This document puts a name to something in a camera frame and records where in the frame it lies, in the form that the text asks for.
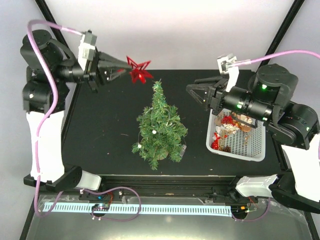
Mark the red gift box ornament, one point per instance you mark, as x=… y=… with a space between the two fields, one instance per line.
x=215 y=145

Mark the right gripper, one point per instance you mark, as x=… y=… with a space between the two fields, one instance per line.
x=214 y=94

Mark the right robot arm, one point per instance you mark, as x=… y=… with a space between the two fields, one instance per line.
x=294 y=126

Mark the brown pine cone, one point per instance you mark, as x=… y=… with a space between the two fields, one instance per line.
x=226 y=149

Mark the small green christmas tree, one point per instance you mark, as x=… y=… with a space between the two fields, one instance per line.
x=161 y=133

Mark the white slotted cable duct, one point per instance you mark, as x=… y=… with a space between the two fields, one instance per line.
x=146 y=209

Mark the red star ornament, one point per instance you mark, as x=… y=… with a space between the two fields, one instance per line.
x=139 y=72

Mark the white plastic basket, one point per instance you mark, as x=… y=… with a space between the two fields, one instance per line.
x=249 y=146

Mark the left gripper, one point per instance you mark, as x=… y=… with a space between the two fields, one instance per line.
x=101 y=59

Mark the red ribbon bow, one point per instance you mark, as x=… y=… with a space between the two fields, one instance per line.
x=217 y=136

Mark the clear battery box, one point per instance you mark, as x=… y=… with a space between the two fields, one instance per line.
x=183 y=150

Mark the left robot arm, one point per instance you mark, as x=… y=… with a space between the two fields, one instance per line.
x=51 y=65

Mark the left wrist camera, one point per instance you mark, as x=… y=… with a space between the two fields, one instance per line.
x=86 y=49

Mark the red berry sprig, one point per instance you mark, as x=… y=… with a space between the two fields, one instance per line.
x=228 y=120

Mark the small circuit board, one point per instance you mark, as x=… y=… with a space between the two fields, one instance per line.
x=100 y=207

